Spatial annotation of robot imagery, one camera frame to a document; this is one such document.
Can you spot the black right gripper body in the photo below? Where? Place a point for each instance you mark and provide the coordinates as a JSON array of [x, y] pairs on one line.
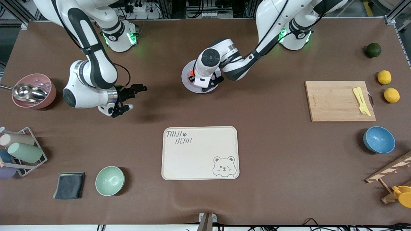
[[123, 93]]

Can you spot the white round plate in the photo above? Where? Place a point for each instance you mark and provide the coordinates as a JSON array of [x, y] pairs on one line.
[[186, 78]]

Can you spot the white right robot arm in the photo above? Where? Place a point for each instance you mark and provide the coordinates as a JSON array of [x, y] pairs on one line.
[[86, 96]]

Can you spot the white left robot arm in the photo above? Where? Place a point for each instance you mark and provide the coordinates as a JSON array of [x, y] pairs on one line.
[[269, 19]]

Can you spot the brown table mat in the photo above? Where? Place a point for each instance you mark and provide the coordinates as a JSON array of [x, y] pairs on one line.
[[257, 96]]

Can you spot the pink bowl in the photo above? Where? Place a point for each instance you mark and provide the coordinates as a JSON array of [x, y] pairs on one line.
[[48, 96]]

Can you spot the cream bear print tray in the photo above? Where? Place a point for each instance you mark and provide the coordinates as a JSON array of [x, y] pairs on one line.
[[199, 157]]

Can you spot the white power strip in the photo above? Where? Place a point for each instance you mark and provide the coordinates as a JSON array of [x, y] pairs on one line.
[[144, 9]]

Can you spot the pale green bowl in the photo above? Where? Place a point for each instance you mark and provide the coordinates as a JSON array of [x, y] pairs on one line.
[[109, 181]]

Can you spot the metal scoop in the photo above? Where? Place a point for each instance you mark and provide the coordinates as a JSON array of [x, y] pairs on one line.
[[29, 92]]

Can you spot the dark grey folded cloth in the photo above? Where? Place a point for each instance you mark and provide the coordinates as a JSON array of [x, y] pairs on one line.
[[69, 185]]

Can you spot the beige cup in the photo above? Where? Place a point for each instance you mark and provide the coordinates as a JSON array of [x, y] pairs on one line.
[[19, 139]]

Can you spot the pale green cup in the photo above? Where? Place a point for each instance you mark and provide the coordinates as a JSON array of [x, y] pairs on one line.
[[25, 152]]

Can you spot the blue cup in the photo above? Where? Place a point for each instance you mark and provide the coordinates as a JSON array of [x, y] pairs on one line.
[[4, 156]]

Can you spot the wooden cutting board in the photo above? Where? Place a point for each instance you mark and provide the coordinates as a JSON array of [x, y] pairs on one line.
[[334, 102]]

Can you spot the purple cup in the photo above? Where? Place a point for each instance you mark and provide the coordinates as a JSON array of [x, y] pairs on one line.
[[6, 173]]

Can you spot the yellow plastic fork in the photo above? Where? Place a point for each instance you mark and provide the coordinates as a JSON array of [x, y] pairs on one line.
[[362, 107]]

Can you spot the yellow plastic knife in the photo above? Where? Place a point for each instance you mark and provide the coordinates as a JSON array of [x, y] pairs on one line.
[[368, 112]]

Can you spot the dark green lime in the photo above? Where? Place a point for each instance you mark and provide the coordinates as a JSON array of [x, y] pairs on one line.
[[374, 50]]

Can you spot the yellow lemon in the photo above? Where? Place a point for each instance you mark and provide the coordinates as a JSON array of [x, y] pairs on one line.
[[384, 77], [392, 95]]

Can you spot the blue bowl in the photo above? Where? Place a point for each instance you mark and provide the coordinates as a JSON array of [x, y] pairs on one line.
[[379, 140]]

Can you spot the wooden rack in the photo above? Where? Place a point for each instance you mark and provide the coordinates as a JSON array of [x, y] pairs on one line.
[[388, 170]]

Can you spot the yellow cup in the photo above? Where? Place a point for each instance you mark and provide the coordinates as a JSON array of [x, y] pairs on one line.
[[404, 196]]

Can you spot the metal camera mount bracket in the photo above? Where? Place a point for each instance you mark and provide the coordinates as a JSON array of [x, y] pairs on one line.
[[207, 221]]

